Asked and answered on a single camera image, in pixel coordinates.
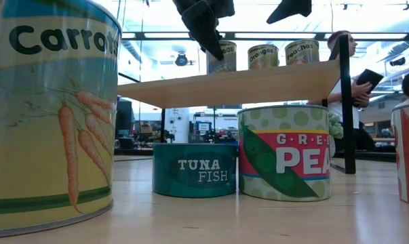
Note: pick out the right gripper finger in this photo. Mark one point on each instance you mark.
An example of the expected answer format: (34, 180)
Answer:
(294, 8)

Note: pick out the peaches label can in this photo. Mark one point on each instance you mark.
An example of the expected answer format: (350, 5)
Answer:
(302, 52)

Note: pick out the green peas polka-dot can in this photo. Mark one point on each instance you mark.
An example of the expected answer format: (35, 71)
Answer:
(285, 159)

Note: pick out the teal tuna fish can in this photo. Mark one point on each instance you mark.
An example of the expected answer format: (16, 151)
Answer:
(194, 169)

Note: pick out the pale green potted plant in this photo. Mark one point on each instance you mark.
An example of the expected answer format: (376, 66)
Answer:
(335, 127)

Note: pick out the black overhead frame beam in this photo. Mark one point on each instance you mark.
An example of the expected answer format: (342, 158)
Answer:
(229, 35)

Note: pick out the carrots label can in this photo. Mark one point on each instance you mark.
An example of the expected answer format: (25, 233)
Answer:
(38, 135)

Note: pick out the black monitor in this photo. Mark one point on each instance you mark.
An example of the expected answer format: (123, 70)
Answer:
(123, 115)

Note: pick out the peas label can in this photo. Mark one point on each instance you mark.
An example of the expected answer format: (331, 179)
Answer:
(229, 57)

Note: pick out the oranges label can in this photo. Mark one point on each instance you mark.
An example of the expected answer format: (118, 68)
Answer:
(263, 57)

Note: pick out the wooden shelf board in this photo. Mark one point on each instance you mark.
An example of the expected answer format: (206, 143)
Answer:
(231, 86)

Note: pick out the black ceiling-mounted device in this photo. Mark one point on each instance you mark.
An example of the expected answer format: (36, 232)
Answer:
(397, 61)

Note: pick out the white cabinet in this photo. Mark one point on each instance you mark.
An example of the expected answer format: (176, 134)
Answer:
(177, 125)

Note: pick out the wooden shelf with black frame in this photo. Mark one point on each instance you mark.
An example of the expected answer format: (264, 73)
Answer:
(346, 101)

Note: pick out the black tablet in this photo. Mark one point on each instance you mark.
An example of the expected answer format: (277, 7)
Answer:
(369, 78)

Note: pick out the round black ceiling fixture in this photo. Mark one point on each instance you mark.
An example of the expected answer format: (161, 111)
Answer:
(181, 60)

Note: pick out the small black machine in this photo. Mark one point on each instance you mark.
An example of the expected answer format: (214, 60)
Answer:
(219, 137)

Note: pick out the blue screen sign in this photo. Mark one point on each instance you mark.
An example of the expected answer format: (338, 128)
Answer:
(203, 127)

